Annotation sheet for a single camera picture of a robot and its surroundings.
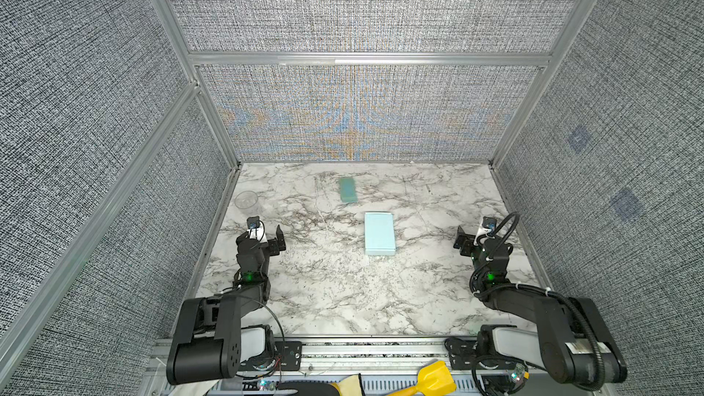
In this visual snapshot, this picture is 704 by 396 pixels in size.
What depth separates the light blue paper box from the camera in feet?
3.02

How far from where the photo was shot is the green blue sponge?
109 centimetres

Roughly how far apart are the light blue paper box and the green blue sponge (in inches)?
4.6
